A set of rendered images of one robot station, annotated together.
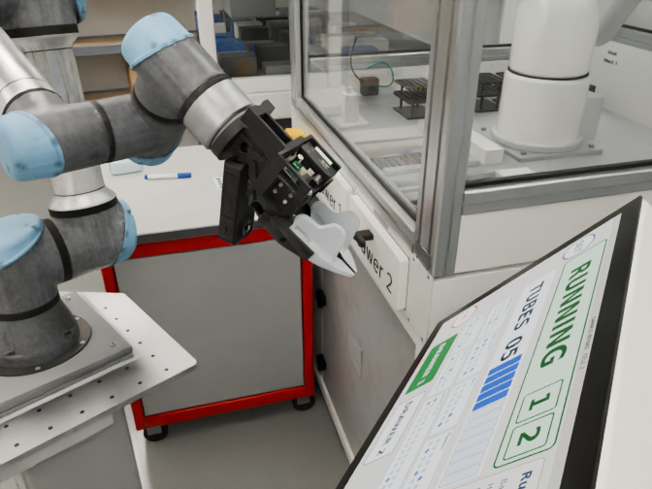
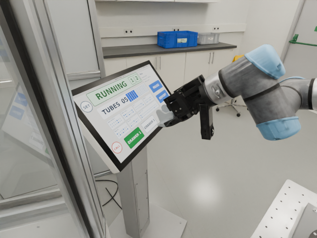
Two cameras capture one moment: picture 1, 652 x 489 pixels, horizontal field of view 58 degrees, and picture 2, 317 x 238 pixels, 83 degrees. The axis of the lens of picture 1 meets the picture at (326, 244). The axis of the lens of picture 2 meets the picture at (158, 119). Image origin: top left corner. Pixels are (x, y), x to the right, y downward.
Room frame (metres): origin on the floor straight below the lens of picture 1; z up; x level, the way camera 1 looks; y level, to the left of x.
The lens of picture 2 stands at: (1.07, -0.03, 1.42)
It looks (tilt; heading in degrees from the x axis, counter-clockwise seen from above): 31 degrees down; 180
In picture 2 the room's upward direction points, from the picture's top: straight up
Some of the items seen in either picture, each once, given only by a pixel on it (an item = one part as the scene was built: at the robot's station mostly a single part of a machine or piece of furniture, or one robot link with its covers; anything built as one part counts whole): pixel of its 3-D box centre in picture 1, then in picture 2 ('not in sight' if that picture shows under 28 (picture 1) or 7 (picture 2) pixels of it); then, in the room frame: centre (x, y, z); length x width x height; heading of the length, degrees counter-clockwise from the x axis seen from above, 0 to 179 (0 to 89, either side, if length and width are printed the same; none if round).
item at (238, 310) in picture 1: (209, 284); not in sight; (1.63, 0.39, 0.38); 0.62 x 0.58 x 0.76; 16
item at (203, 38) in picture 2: not in sight; (205, 38); (-2.61, 0.84, 0.99); 0.40 x 0.31 x 0.17; 112
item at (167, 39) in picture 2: not in sight; (177, 38); (-2.29, 0.27, 1.01); 0.61 x 0.41 x 0.22; 112
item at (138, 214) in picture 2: not in sight; (140, 188); (0.37, -0.14, 0.51); 0.50 x 0.45 x 1.02; 62
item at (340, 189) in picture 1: (331, 186); not in sight; (1.32, -0.01, 0.87); 0.29 x 0.02 x 0.11; 16
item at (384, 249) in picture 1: (374, 247); not in sight; (1.02, -0.10, 0.87); 0.29 x 0.02 x 0.11; 16
